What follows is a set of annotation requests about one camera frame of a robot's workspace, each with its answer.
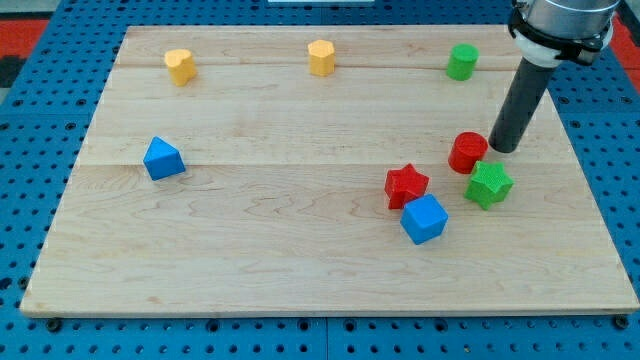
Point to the red star block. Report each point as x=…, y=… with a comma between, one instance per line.
x=404, y=185

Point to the yellow hexagon block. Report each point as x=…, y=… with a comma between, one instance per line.
x=321, y=57

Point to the green star block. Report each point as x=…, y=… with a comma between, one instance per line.
x=488, y=184

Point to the blue cube block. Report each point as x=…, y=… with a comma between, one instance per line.
x=424, y=219

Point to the red cylinder block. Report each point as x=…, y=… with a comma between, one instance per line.
x=467, y=149

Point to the green cylinder block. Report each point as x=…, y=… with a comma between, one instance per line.
x=462, y=60

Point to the wooden board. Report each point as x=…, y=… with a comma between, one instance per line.
x=281, y=210

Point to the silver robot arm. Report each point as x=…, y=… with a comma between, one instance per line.
x=548, y=33

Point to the blue triangular prism block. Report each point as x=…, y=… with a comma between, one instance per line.
x=162, y=160

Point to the yellow heart block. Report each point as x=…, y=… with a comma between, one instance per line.
x=180, y=65

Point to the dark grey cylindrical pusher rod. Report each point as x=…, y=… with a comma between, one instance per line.
x=522, y=99

